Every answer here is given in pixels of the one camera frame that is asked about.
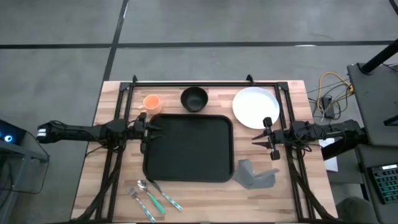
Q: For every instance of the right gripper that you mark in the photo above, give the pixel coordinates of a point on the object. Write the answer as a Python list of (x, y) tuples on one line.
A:
[(281, 137)]

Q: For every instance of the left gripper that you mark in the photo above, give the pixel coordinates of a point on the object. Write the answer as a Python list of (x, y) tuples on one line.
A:
[(136, 130)]

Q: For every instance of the orange cup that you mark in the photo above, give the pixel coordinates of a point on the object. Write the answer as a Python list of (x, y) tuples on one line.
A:
[(151, 102)]

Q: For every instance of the white plate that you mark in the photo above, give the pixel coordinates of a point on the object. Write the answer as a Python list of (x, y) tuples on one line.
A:
[(253, 105)]

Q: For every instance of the grey cloth napkin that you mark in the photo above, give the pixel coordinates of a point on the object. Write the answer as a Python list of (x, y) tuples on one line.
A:
[(248, 177)]

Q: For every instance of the black bowl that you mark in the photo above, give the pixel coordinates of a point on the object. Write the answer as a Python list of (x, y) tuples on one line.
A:
[(194, 99)]

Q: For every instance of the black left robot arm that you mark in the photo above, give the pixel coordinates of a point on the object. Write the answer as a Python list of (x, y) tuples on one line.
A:
[(77, 132)]

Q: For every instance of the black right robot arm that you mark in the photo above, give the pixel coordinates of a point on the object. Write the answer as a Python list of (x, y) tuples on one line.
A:
[(342, 129)]

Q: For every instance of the black plastic tray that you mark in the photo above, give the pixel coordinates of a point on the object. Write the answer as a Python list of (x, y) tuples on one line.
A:
[(189, 149)]

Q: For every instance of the white paper sheet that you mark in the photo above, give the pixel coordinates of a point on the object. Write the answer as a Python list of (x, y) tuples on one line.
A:
[(332, 163)]

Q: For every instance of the black power adapter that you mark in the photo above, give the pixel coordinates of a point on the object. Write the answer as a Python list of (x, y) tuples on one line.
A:
[(327, 102)]

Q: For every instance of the dark grey desk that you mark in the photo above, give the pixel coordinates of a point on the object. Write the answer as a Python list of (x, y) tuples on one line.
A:
[(376, 102), (367, 186)]

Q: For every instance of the person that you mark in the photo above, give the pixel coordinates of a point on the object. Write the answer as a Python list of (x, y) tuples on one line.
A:
[(353, 211)]

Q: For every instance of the keypad with green keys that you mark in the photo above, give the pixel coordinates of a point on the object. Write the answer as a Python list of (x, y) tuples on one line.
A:
[(385, 183)]

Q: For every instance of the grey metal cart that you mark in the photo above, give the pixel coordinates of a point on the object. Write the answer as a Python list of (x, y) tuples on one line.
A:
[(21, 152)]

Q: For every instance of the computer case with blue light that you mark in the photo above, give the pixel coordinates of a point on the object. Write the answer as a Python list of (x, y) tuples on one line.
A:
[(12, 132)]

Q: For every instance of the black pole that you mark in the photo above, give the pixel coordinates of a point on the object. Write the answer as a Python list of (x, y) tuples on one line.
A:
[(381, 56)]

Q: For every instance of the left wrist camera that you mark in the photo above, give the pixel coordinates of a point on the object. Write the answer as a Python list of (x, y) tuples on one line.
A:
[(116, 126)]

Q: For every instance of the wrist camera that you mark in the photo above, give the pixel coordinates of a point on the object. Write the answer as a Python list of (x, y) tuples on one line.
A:
[(301, 128), (116, 126)]

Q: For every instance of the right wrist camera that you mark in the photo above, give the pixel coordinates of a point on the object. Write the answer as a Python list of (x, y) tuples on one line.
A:
[(301, 128)]

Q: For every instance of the black aluminium table frame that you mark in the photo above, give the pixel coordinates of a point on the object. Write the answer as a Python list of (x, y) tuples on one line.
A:
[(202, 84)]

